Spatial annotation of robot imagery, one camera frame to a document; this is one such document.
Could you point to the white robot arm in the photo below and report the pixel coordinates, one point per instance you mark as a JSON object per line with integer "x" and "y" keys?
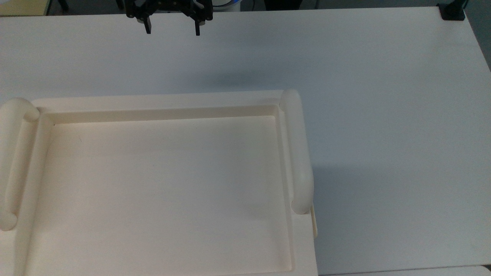
{"x": 226, "y": 4}

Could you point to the yellow table panel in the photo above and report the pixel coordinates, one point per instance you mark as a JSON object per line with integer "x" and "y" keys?
{"x": 21, "y": 7}

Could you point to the cream plastic cabinet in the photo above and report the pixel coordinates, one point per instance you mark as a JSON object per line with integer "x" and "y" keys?
{"x": 153, "y": 191}

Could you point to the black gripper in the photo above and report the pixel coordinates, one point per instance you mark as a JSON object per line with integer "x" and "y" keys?
{"x": 168, "y": 4}

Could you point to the black table clamp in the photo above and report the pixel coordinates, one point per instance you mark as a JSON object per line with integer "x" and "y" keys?
{"x": 452, "y": 11}

